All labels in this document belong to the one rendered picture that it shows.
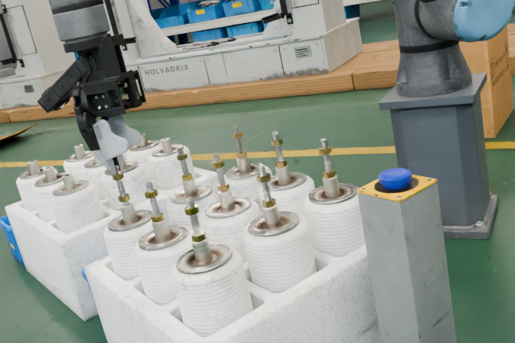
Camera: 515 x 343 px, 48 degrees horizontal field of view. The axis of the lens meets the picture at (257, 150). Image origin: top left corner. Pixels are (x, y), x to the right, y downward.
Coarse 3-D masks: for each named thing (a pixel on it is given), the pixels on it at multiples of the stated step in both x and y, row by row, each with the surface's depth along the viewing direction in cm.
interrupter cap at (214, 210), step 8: (240, 200) 94; (248, 200) 93; (208, 208) 93; (216, 208) 93; (240, 208) 90; (248, 208) 90; (208, 216) 90; (216, 216) 89; (224, 216) 89; (232, 216) 89
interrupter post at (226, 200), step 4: (220, 192) 91; (224, 192) 91; (228, 192) 91; (220, 196) 91; (224, 196) 91; (228, 196) 91; (232, 196) 92; (220, 200) 91; (224, 200) 91; (228, 200) 91; (232, 200) 92; (224, 204) 91; (228, 204) 91; (232, 204) 91; (224, 208) 91; (228, 208) 91; (232, 208) 92
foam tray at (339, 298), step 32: (320, 256) 86; (352, 256) 84; (96, 288) 97; (128, 288) 89; (256, 288) 81; (320, 288) 79; (352, 288) 83; (128, 320) 88; (160, 320) 78; (256, 320) 74; (288, 320) 76; (320, 320) 80; (352, 320) 84
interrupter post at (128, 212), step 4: (132, 204) 94; (120, 208) 94; (124, 208) 94; (128, 208) 94; (132, 208) 94; (124, 212) 94; (128, 212) 94; (132, 212) 94; (124, 216) 94; (128, 216) 94; (132, 216) 94; (124, 220) 95; (128, 220) 94; (132, 220) 95; (136, 220) 95
